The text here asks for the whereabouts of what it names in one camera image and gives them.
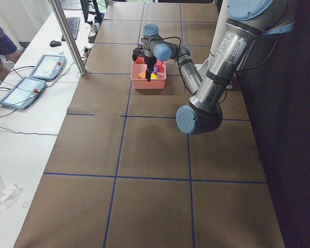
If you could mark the aluminium frame post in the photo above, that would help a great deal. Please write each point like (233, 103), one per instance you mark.
(63, 24)

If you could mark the red foam cube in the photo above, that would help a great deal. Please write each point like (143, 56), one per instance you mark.
(159, 65)

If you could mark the crumpled white tissue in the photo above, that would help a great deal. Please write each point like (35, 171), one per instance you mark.
(8, 193)

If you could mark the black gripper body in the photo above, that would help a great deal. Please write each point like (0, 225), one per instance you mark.
(149, 62)

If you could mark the black keyboard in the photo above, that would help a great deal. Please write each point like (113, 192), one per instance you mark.
(73, 24)

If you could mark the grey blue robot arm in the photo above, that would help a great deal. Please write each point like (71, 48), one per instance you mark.
(243, 22)

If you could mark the white pedestal column with base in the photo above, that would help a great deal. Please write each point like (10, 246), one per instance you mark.
(217, 39)

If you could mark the black computer mouse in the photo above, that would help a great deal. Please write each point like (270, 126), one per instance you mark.
(54, 43)

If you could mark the yellow green foam cube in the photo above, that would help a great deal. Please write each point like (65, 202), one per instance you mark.
(153, 76)

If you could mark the pink plastic bin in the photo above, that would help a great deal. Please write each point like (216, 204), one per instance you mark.
(139, 66)

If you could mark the orange foam cube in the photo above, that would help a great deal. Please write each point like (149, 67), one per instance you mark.
(142, 75)

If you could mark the teach pendant tablet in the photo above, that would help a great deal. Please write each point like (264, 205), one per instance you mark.
(24, 93)
(48, 67)

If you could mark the upper teach pendant tablet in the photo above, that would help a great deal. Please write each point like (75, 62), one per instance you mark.
(48, 67)

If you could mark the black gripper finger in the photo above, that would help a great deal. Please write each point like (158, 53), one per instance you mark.
(149, 71)

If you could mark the lower teach pendant tablet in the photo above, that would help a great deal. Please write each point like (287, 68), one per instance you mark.
(24, 93)

